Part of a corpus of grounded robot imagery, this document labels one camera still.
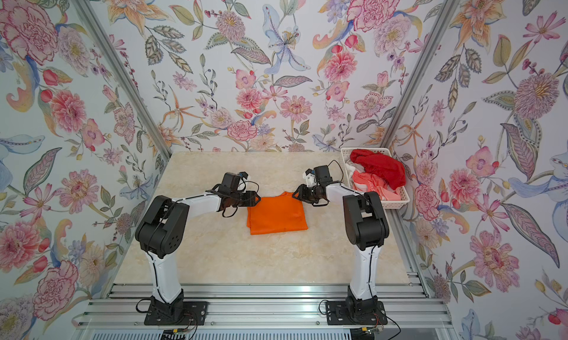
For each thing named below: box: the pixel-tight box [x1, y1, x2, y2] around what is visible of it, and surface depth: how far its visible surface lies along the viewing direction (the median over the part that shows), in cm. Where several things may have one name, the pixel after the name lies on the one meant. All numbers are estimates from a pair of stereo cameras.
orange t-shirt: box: [247, 191, 309, 236], surface depth 98 cm
